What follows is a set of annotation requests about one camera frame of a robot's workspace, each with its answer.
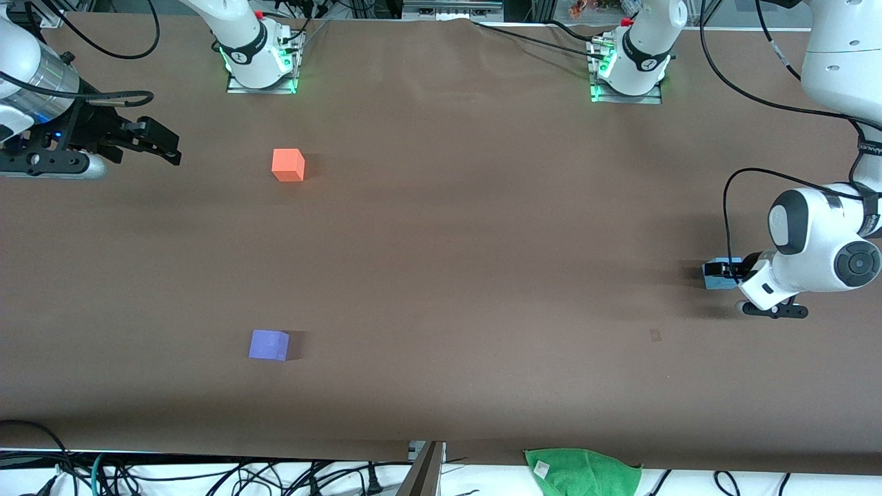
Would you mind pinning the orange foam block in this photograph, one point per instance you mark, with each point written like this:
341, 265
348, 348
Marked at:
287, 165

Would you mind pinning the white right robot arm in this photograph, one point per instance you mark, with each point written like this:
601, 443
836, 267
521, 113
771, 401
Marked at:
248, 41

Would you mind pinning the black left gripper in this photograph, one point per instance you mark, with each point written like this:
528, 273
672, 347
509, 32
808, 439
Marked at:
747, 265

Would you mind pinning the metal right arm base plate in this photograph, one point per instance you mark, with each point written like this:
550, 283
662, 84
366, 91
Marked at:
241, 88

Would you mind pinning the black power plug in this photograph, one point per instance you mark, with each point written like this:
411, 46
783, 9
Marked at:
373, 483

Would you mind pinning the green cloth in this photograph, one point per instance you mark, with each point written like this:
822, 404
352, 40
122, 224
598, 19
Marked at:
586, 475

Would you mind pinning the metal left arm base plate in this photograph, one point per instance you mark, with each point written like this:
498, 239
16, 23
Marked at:
648, 100

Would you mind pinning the brown table cover sheet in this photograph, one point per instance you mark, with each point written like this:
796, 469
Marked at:
441, 310

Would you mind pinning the light blue foam block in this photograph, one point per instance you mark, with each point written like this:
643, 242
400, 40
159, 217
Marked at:
713, 274

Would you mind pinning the purple foam block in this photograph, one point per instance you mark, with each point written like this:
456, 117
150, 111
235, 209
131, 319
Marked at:
267, 344

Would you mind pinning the grey aluminium frame post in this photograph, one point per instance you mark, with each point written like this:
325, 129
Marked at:
424, 475

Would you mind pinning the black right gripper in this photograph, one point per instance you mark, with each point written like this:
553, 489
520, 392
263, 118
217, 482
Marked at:
95, 125

